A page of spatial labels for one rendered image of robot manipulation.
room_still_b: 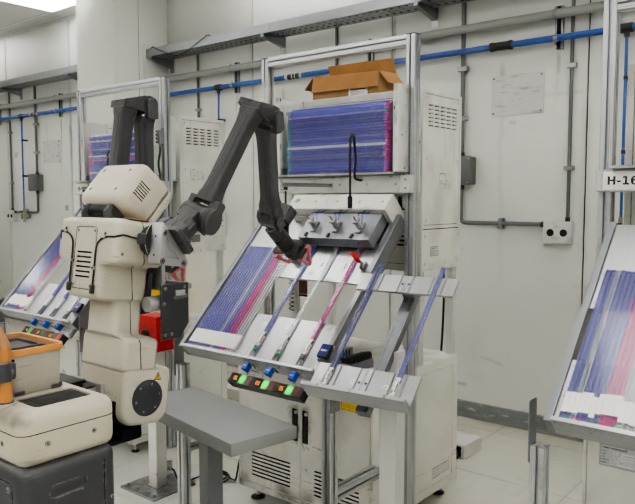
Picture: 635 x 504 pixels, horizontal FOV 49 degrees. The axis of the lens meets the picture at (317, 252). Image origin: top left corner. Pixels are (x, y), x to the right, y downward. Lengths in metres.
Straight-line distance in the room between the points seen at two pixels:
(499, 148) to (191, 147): 1.70
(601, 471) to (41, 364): 1.58
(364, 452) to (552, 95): 2.22
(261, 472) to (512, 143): 2.22
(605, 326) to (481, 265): 2.13
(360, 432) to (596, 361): 1.01
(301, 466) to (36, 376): 1.34
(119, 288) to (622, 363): 1.36
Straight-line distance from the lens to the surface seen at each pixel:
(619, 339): 2.05
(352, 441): 2.71
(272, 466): 3.02
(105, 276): 1.98
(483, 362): 4.22
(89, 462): 1.82
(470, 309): 4.20
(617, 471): 2.27
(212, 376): 3.99
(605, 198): 2.37
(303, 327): 2.49
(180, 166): 3.74
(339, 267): 2.61
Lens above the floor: 1.29
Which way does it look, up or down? 4 degrees down
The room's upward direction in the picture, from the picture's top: straight up
